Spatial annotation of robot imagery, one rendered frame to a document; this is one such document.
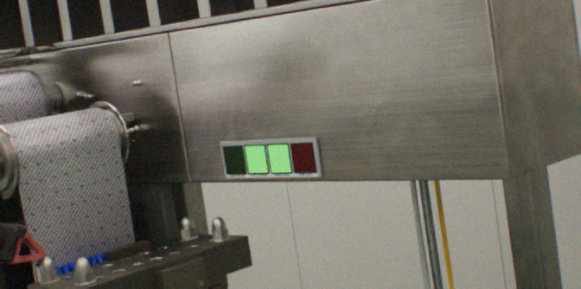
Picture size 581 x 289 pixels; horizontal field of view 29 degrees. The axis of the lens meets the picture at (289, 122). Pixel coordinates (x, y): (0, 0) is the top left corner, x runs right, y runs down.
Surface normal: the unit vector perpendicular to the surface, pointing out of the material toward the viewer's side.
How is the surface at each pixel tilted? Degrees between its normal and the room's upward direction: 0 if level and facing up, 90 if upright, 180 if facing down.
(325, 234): 90
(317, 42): 90
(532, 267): 90
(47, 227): 90
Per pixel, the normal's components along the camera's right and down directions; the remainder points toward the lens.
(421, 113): -0.69, 0.16
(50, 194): 0.71, -0.04
